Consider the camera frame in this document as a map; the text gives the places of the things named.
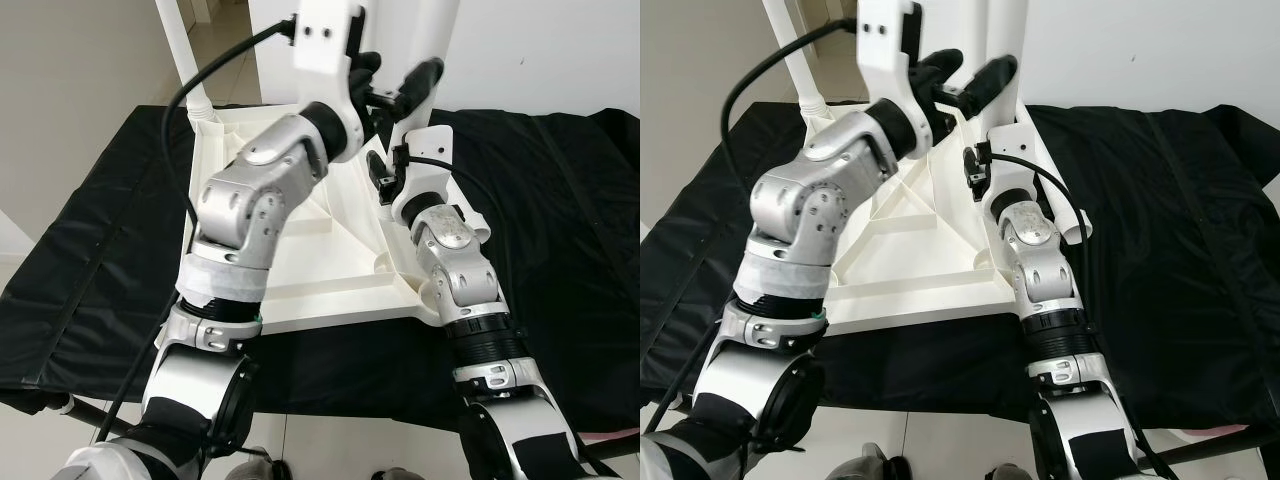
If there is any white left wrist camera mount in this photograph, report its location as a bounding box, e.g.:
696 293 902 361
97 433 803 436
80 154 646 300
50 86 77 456
857 0 923 126
292 0 367 126

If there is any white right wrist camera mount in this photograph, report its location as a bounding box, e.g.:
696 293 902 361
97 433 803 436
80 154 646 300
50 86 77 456
392 126 454 229
985 124 1043 216

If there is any white plastic children table top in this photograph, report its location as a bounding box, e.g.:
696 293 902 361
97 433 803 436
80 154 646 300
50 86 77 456
805 100 1026 336
185 100 431 336

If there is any black tablecloth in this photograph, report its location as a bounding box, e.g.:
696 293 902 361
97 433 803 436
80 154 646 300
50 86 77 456
640 100 1280 426
0 103 641 431

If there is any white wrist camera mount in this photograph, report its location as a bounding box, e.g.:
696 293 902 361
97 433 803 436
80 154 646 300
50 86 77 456
292 0 367 126
985 124 1043 216
392 126 454 229
857 0 923 126

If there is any grey robot left foot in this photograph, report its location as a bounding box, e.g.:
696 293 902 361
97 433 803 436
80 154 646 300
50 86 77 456
225 445 291 480
845 445 906 480

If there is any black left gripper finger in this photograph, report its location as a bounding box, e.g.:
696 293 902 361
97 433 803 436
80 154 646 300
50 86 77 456
348 50 385 90
918 48 964 91
398 58 445 118
968 55 1021 116

